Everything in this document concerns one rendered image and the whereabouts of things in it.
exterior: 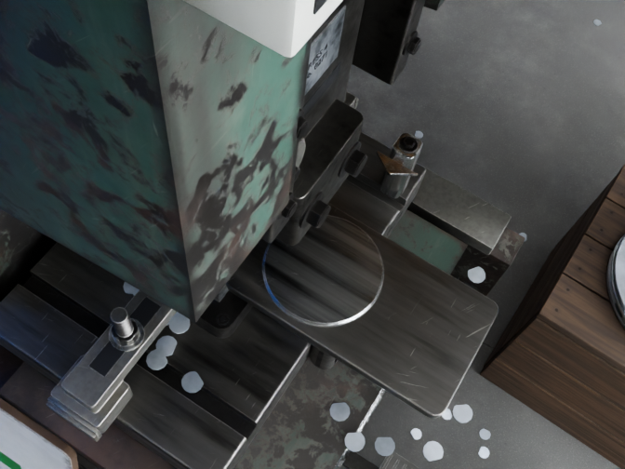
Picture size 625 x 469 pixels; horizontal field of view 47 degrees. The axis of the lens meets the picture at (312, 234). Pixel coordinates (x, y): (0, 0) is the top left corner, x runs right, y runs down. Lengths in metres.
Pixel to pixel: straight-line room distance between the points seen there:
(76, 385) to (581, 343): 0.85
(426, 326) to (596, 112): 1.38
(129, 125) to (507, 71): 1.80
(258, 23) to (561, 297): 1.14
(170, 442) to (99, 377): 0.10
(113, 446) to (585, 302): 0.82
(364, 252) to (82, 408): 0.32
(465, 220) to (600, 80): 1.21
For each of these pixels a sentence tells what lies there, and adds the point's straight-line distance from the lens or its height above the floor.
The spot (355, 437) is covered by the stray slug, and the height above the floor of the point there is 0.65.
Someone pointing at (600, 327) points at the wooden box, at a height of 0.35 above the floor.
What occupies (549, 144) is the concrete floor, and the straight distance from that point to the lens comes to 1.92.
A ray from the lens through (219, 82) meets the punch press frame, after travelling 0.27.
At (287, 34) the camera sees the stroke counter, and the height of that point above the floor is 1.31.
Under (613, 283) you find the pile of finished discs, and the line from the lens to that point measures 1.33.
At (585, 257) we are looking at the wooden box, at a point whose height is 0.35.
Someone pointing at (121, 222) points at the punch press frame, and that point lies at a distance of 0.36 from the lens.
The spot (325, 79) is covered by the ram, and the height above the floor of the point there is 1.03.
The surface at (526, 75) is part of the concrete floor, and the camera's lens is 2.04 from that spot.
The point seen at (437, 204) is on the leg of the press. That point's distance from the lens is 0.96.
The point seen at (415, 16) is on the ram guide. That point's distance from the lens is 0.56.
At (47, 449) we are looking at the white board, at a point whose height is 0.56.
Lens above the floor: 1.45
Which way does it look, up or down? 62 degrees down
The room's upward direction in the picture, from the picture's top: 11 degrees clockwise
